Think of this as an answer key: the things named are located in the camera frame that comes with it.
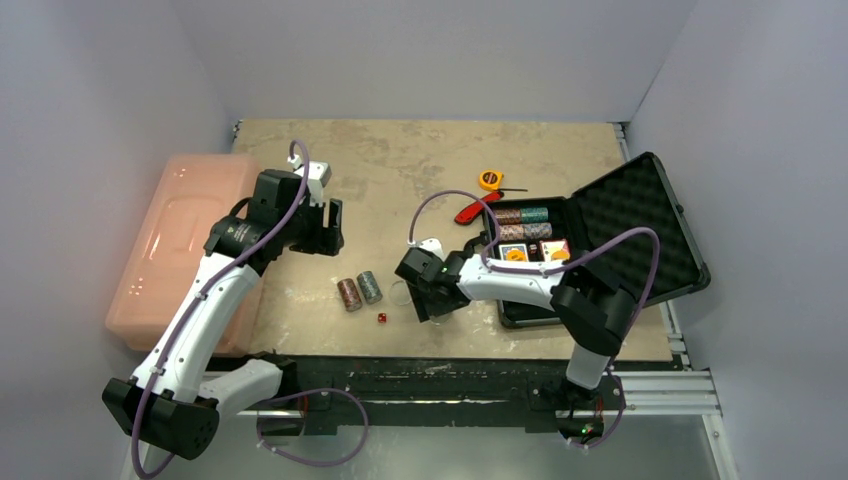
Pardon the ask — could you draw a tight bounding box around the clear round dealer button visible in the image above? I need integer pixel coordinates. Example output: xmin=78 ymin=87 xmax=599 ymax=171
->
xmin=389 ymin=280 xmax=412 ymax=306

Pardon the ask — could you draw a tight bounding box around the grey blue poker chip stack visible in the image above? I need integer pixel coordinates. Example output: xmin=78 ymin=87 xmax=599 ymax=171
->
xmin=356 ymin=270 xmax=383 ymax=305

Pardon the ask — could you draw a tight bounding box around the red brown poker chip stack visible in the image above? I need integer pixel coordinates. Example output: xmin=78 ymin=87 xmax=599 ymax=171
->
xmin=336 ymin=278 xmax=363 ymax=312

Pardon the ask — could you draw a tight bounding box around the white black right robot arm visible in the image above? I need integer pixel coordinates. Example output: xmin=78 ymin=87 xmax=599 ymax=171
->
xmin=395 ymin=227 xmax=661 ymax=407

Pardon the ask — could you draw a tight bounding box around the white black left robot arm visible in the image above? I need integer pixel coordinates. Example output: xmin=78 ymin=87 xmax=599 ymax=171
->
xmin=102 ymin=162 xmax=344 ymax=460

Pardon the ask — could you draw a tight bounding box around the black poker set case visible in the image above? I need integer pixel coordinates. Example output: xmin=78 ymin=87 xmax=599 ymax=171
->
xmin=490 ymin=152 xmax=711 ymax=329

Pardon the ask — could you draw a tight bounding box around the red black utility knife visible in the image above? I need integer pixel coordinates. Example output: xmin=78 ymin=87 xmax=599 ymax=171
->
xmin=454 ymin=191 xmax=504 ymax=226

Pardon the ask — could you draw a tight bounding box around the blue playing card deck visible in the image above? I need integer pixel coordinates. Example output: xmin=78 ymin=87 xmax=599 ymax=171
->
xmin=498 ymin=243 xmax=529 ymax=262

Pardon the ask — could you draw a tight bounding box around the pink blue chip stack left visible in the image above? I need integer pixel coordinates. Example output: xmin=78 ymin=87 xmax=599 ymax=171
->
xmin=499 ymin=224 xmax=526 ymax=241

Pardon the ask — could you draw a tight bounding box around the orange black chip stack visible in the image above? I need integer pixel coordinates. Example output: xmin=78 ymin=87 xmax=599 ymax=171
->
xmin=494 ymin=209 xmax=523 ymax=226

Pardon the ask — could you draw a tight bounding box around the orange blue chip stack right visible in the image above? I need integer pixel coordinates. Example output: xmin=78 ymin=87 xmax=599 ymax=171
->
xmin=519 ymin=222 xmax=554 ymax=241

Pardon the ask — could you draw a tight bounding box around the yellow tape measure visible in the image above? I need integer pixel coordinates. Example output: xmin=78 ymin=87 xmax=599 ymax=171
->
xmin=478 ymin=170 xmax=527 ymax=192

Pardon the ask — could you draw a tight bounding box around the green chip stack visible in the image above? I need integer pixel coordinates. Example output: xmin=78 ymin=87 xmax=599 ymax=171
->
xmin=519 ymin=207 xmax=549 ymax=224

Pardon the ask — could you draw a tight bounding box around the pink translucent plastic storage box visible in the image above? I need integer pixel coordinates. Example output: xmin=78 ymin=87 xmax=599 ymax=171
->
xmin=105 ymin=154 xmax=260 ymax=353

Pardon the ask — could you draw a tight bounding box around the red playing card deck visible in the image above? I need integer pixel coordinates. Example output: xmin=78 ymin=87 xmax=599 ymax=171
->
xmin=539 ymin=239 xmax=571 ymax=262

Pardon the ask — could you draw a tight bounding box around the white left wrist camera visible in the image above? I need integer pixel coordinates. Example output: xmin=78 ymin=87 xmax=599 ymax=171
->
xmin=287 ymin=154 xmax=332 ymax=206

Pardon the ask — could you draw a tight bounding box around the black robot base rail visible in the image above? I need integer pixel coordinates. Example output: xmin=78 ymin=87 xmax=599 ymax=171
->
xmin=135 ymin=354 xmax=723 ymax=439

